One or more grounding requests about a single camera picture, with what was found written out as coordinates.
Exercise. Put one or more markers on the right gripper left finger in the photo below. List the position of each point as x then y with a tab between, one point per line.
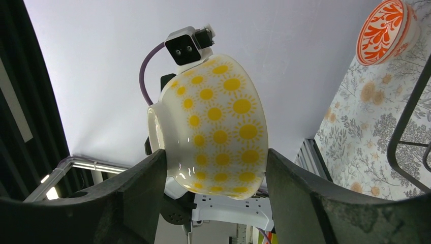
122	209

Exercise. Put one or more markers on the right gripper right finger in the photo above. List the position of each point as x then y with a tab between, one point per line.
309	209

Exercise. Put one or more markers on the yellow sun pattern bowl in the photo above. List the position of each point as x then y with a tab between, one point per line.
215	131

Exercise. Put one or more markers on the floral patterned table mat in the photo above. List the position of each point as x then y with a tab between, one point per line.
354	135

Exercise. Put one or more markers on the black wire dish rack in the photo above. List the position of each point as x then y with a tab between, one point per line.
410	140

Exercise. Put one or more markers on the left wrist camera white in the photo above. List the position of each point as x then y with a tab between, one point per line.
189	45

